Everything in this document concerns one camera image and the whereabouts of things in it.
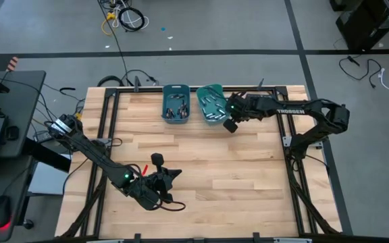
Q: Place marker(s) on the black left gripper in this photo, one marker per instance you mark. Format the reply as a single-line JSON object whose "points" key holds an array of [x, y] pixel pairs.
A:
{"points": [[152, 190]]}

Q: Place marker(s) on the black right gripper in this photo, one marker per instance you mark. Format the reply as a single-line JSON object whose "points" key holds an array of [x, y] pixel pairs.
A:
{"points": [[243, 107]]}

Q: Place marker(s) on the light teal plastic bin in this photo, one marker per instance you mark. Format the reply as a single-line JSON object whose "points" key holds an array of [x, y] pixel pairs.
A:
{"points": [[211, 106]]}

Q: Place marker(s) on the dark teal plastic bin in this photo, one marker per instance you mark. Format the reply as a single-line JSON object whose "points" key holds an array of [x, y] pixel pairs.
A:
{"points": [[176, 103]]}

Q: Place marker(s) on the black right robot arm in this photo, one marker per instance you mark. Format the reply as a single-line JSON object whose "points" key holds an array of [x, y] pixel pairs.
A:
{"points": [[309, 113]]}

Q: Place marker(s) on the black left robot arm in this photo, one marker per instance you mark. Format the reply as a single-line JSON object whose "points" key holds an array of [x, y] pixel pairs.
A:
{"points": [[93, 153]]}

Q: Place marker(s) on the light grey panel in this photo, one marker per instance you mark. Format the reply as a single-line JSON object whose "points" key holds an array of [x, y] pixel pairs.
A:
{"points": [[47, 180]]}

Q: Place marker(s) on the black desk leg bar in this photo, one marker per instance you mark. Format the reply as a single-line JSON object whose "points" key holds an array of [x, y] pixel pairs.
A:
{"points": [[46, 157]]}

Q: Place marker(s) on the black power brick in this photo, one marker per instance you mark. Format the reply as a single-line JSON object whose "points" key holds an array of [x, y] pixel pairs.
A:
{"points": [[42, 136]]}

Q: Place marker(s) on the white light strip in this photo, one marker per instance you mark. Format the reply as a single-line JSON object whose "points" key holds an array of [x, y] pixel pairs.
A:
{"points": [[292, 241]]}

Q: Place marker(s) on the black equipment cabinet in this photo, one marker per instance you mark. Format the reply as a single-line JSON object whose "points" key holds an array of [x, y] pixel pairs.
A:
{"points": [[366, 23]]}

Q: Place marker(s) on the black caster wheel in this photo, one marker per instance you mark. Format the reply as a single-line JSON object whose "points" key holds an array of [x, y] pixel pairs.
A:
{"points": [[28, 224]]}

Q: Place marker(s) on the dark grey desk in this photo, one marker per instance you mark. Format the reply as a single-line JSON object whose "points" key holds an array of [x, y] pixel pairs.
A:
{"points": [[22, 101], [12, 182]]}

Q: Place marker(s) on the small black desk device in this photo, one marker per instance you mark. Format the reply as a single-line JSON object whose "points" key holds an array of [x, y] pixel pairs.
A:
{"points": [[12, 133]]}

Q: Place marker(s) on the black computer mouse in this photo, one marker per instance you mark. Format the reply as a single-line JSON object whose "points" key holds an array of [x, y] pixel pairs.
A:
{"points": [[0, 211]]}

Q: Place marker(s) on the orange black striped object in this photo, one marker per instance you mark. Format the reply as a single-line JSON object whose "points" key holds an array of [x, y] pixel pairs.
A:
{"points": [[13, 63]]}

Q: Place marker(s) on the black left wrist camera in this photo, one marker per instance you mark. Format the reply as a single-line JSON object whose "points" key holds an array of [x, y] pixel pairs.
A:
{"points": [[157, 158]]}

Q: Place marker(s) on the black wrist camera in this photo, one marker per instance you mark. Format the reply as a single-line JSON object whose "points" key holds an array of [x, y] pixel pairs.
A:
{"points": [[230, 125], [157, 158]]}

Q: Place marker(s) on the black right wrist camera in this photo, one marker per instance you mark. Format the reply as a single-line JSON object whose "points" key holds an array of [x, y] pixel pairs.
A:
{"points": [[230, 125]]}

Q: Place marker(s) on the black aluminium table frame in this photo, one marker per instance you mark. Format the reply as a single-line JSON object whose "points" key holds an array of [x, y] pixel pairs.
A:
{"points": [[194, 89]]}

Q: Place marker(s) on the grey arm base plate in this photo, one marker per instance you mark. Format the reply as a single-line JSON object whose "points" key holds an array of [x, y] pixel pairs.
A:
{"points": [[104, 140], [287, 141]]}

